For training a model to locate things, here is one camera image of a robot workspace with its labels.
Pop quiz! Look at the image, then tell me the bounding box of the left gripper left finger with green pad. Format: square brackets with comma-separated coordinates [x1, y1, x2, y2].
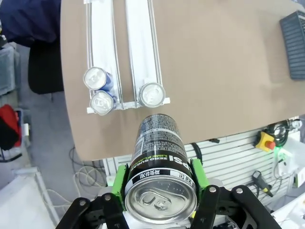
[56, 164, 131, 229]

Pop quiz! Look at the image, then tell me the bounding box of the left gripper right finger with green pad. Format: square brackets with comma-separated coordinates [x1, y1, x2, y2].
[190, 158, 282, 229]

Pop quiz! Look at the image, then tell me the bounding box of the black Pepsi zero can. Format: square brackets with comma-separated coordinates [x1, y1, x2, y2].
[124, 115, 198, 221]

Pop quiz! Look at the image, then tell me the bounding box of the blue Pocari Sweat can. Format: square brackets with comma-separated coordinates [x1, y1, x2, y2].
[83, 67, 114, 91]
[89, 90, 117, 116]

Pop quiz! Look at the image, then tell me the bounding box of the white can dispenser rack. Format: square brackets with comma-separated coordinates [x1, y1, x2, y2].
[83, 0, 172, 115]

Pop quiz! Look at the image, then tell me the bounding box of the yellow emergency stop button box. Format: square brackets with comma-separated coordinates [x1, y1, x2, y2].
[255, 130, 275, 153]

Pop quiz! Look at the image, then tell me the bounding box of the red and black cloth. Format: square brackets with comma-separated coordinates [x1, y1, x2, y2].
[0, 104, 22, 150]

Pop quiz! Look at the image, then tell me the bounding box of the black chair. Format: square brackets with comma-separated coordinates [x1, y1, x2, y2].
[28, 39, 64, 94]

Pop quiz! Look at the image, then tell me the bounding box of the large dark grey basket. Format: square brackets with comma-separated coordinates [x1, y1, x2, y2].
[279, 10, 305, 81]

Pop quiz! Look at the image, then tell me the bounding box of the grey plastic storage crate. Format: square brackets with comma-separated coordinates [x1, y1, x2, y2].
[0, 45, 21, 96]

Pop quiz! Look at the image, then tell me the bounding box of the dark navy cloth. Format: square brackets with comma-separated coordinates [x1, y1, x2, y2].
[0, 0, 63, 46]

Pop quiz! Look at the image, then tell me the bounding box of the thick black cable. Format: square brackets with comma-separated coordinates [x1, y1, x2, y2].
[190, 142, 203, 160]

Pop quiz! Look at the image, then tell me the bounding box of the white cable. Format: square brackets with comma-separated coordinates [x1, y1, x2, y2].
[72, 164, 108, 193]

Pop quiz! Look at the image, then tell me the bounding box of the black cable bundle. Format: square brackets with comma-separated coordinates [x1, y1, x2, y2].
[262, 118, 301, 146]

